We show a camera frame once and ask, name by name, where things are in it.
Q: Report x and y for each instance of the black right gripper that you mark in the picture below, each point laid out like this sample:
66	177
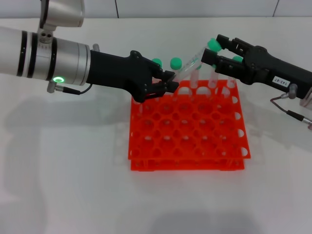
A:
263	68

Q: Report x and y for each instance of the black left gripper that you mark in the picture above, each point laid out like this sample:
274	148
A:
117	73

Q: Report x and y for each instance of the orange plastic test tube rack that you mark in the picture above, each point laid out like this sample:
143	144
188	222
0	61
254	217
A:
192	126

